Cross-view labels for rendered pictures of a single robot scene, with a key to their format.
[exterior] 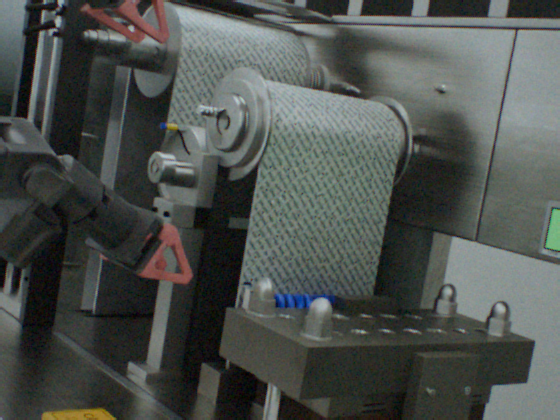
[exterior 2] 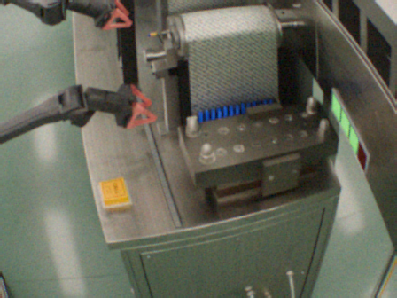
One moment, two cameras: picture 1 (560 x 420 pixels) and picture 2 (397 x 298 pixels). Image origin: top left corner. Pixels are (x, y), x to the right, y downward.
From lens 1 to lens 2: 112 cm
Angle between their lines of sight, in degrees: 45
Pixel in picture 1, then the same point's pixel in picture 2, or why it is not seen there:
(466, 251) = not seen: outside the picture
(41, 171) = (72, 115)
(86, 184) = (96, 101)
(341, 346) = (214, 168)
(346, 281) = (259, 92)
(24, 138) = (67, 100)
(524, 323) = not seen: outside the picture
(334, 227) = (244, 73)
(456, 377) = (287, 168)
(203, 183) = (169, 58)
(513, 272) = not seen: outside the picture
